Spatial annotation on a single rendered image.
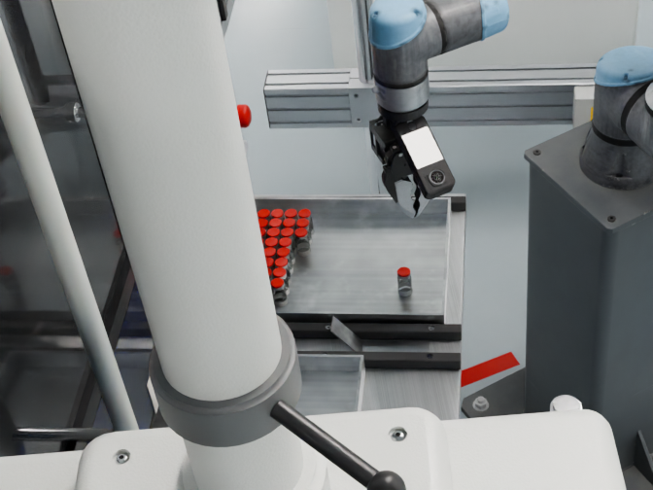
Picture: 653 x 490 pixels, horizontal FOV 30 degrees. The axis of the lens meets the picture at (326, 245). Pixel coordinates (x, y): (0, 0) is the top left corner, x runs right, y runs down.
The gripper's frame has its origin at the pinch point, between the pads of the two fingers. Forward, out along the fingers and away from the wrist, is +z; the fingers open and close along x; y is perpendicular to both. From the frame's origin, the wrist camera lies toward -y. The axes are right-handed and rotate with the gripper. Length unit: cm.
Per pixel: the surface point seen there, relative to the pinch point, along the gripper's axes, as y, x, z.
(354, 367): -13.1, 16.4, 12.9
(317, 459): -79, 39, -60
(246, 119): 36.4, 15.1, 2.0
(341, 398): -16.9, 20.0, 14.0
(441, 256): 3.0, -5.1, 14.0
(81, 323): -39, 51, -39
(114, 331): -20, 48, -18
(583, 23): 121, -100, 71
